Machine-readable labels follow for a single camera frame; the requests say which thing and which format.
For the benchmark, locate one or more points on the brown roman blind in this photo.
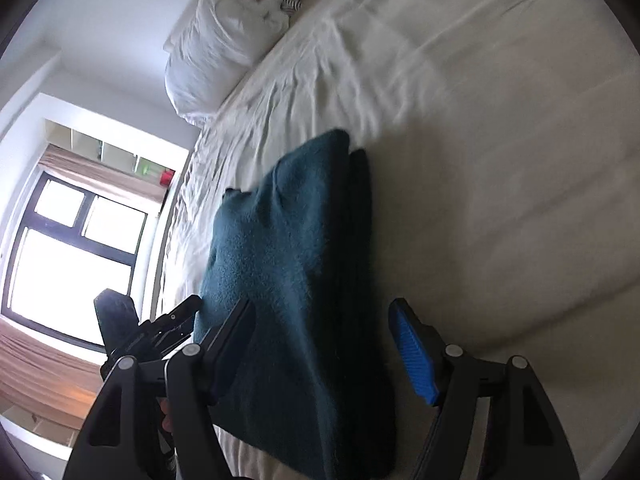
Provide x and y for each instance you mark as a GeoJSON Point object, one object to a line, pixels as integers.
{"type": "Point", "coordinates": [100, 172]}

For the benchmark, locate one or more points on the black framed window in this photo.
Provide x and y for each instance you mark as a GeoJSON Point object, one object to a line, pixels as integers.
{"type": "Point", "coordinates": [65, 260]}

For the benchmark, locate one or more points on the white pillow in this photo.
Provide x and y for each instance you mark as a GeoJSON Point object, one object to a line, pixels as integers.
{"type": "Point", "coordinates": [215, 50]}

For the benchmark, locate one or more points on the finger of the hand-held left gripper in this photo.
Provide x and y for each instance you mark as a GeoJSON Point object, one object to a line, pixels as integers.
{"type": "Point", "coordinates": [186, 307]}

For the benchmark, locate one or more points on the red box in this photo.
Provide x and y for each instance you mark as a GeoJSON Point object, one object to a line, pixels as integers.
{"type": "Point", "coordinates": [166, 177]}

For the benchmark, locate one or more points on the striped black white cloth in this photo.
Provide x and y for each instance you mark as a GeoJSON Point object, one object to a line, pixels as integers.
{"type": "Point", "coordinates": [291, 3]}

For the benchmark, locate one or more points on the dark green knit sweater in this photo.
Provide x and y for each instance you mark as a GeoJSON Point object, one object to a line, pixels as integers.
{"type": "Point", "coordinates": [305, 285]}

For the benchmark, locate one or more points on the white wall shelf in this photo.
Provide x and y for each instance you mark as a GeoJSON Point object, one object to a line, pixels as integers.
{"type": "Point", "coordinates": [105, 150]}

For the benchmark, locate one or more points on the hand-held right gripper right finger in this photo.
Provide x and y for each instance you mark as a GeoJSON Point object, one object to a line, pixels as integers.
{"type": "Point", "coordinates": [415, 355]}

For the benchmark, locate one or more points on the green plant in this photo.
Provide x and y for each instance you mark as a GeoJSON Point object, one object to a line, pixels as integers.
{"type": "Point", "coordinates": [147, 167]}

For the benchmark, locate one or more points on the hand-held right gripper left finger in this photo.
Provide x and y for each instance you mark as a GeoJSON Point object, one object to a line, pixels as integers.
{"type": "Point", "coordinates": [230, 345]}

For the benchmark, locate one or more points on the bed with cream sheet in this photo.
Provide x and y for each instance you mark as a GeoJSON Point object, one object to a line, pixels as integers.
{"type": "Point", "coordinates": [475, 160]}

